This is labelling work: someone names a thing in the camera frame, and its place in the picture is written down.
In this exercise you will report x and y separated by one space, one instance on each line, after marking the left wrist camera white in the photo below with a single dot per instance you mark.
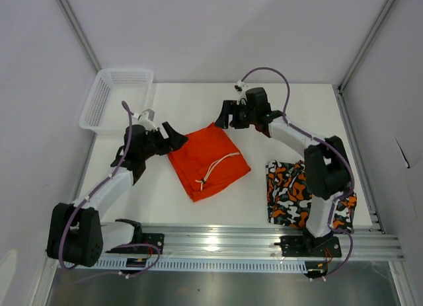
145 119

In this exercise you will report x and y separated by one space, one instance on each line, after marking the white plastic basket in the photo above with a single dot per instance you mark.
103 112

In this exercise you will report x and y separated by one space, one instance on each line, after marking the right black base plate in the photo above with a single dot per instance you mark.
308 246

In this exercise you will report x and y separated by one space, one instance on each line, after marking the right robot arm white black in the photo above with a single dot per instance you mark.
327 169

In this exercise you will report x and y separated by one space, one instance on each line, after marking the camouflage orange black shorts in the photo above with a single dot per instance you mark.
289 198

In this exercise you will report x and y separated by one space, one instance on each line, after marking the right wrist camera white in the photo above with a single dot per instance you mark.
240 86

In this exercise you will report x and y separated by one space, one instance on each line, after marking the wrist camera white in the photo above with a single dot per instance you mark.
240 86
145 119

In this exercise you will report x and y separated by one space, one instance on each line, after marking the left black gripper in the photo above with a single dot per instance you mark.
174 142

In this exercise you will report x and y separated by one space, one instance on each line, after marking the aluminium mounting rail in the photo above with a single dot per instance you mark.
257 242

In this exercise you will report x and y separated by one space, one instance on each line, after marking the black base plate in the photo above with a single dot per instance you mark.
156 239
308 246

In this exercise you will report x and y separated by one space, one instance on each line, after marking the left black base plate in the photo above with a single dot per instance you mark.
156 239

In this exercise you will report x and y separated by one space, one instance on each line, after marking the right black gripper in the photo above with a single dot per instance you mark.
229 108

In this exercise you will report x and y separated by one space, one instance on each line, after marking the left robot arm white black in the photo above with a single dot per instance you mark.
77 236

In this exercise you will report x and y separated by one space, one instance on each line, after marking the slotted cable duct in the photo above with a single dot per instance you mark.
210 265

